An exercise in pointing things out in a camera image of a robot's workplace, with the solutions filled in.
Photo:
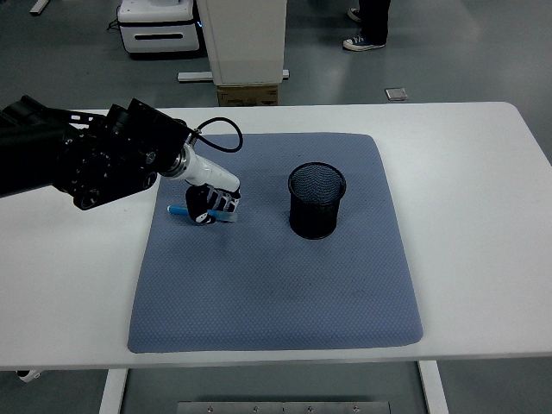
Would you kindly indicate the white upright cabinet panel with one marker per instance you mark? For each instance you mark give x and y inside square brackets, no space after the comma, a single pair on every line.
[246,43]

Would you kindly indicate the small white black object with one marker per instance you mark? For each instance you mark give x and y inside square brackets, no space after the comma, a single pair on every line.
[29,376]

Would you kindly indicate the grey floor socket plate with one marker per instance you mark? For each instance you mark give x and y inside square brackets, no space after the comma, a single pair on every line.
[395,94]

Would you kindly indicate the person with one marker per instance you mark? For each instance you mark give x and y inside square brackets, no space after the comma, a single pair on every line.
[374,21]

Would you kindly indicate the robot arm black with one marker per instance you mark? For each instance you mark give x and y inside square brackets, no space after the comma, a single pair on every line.
[99,159]

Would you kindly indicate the blue marker pen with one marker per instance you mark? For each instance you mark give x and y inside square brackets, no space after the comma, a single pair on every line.
[177,210]

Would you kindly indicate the grey floor foot bar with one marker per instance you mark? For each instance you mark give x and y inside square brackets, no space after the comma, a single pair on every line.
[194,77]

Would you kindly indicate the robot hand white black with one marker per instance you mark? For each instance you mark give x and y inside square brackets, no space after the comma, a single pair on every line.
[211,172]

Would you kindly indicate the white floor foot bar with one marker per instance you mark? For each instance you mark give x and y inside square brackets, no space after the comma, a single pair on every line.
[39,6]

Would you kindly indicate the brown cardboard box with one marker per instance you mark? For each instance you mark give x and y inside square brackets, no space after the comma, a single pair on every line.
[248,95]

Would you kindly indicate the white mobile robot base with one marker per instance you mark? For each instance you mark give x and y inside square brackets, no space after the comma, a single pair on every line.
[159,26]

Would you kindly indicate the black mesh pen holder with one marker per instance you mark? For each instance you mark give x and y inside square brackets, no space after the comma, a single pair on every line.
[316,215]

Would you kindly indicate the white table leg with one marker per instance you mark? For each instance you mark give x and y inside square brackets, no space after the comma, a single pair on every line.
[113,392]
[433,388]

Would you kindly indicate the blue-grey padded mat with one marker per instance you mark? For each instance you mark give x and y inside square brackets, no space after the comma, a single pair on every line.
[267,280]

